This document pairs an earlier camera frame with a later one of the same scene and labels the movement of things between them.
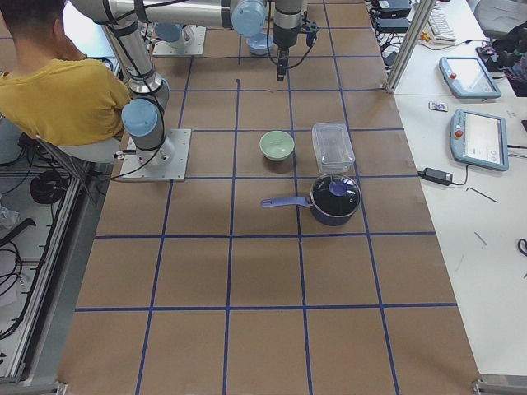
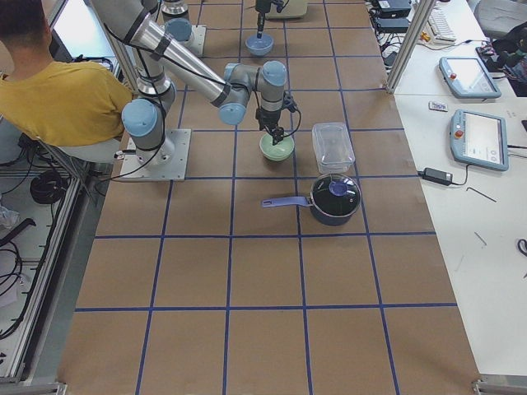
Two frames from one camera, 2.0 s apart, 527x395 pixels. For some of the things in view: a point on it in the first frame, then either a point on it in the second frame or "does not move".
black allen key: (481, 193) does not move
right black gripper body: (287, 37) to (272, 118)
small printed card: (438, 106) does not move
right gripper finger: (282, 64) to (277, 133)
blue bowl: (259, 44) does not move
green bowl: (277, 146) does not move
